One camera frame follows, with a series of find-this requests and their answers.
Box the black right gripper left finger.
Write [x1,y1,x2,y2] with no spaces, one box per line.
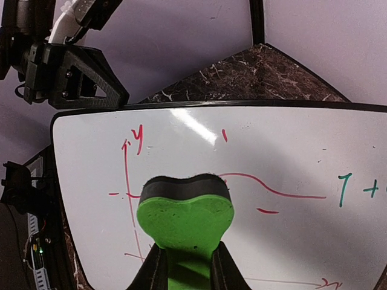
[128,243,168,290]

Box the green bone-shaped eraser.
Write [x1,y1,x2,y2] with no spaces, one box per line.
[137,173,234,289]

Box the white whiteboard with black frame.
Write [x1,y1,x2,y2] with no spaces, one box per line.
[51,101,386,289]

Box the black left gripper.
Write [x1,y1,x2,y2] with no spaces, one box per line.
[23,44,129,109]

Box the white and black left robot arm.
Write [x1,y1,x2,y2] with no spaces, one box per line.
[1,1,129,109]

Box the black left corner post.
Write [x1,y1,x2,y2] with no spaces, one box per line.
[249,0,265,45]

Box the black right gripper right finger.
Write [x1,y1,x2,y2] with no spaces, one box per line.
[211,242,250,290]

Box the white slotted cable duct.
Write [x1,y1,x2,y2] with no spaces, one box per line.
[25,213,51,290]

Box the left wrist camera with cables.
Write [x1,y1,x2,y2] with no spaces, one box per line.
[48,0,122,45]

